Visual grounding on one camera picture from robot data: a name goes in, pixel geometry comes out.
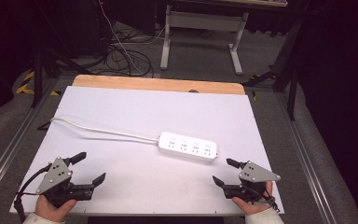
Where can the aluminium rail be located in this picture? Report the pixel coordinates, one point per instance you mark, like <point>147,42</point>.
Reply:
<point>9,146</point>
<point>306,165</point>

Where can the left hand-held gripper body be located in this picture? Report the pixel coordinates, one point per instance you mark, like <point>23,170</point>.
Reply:
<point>56,175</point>

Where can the white power strip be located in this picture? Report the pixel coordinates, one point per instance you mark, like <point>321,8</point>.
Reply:
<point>188,146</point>

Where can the yellow black hazard tape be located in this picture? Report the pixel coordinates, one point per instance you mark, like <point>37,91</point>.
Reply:
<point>26,84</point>

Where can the black tripod stand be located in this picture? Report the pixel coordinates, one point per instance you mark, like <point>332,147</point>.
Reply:
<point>43,67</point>
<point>287,71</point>

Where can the person's right hand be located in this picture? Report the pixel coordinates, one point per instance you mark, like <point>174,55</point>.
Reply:
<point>254,207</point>

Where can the person's left hand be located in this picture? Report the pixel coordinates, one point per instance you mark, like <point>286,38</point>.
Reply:
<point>51,208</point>

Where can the white board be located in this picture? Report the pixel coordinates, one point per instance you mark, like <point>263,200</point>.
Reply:
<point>155,112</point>

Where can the white metal desk frame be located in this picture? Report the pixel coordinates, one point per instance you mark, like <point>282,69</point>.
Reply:
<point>199,20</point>

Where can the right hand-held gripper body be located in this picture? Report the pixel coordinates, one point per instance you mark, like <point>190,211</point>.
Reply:
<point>253,179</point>

